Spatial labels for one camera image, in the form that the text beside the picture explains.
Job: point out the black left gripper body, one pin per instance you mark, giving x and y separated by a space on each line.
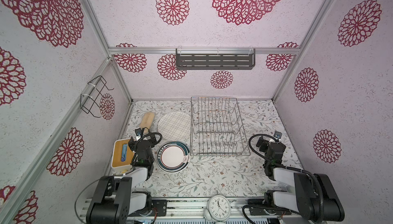
151 159

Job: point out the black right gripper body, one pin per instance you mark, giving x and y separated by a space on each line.
265 158

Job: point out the cream plate blue grid lines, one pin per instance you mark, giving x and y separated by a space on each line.
175 126

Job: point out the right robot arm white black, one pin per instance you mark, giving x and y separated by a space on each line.
310 195

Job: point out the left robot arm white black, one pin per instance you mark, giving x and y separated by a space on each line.
114 199

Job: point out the white analog clock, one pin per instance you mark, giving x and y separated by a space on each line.
218 209

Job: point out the metal base rail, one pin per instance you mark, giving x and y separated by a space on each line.
185 209

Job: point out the silver wire dish rack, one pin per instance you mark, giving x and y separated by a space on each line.
217 127

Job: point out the black wire wall holder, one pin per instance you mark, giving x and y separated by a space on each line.
98 103

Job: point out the dark grey wall shelf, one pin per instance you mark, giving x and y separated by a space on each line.
218 61

